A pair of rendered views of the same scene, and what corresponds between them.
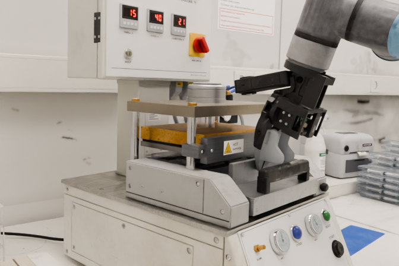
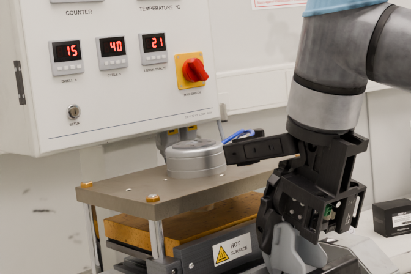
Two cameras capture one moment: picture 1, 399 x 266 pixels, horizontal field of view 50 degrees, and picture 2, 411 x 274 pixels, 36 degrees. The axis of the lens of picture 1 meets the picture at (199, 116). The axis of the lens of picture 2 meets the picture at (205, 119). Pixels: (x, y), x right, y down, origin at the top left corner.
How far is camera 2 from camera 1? 22 cm
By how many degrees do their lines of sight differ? 10
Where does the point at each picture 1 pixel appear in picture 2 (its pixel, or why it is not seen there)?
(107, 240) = not seen: outside the picture
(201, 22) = (192, 33)
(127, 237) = not seen: outside the picture
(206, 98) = (191, 171)
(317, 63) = (331, 124)
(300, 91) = (315, 164)
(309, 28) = (309, 70)
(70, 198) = not seen: outside the picture
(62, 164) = (39, 249)
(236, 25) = not seen: outside the picture
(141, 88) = (107, 152)
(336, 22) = (348, 59)
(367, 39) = (401, 83)
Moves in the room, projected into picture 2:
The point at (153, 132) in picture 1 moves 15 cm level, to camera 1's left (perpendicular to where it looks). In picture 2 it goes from (118, 230) to (11, 236)
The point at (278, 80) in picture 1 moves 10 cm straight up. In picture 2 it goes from (280, 148) to (271, 55)
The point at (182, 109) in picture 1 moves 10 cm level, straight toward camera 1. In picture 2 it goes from (139, 207) to (117, 235)
